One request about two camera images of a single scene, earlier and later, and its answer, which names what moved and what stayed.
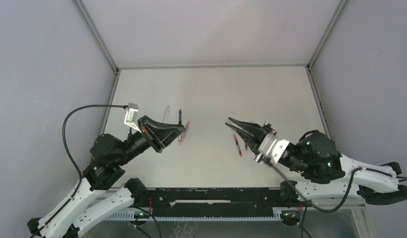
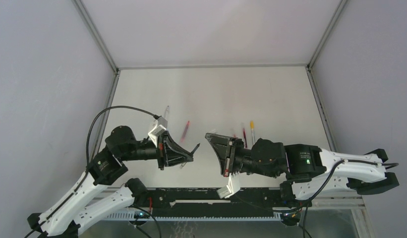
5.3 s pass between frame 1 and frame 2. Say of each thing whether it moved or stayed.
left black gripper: moved
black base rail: stayed
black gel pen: moved
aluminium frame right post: stayed
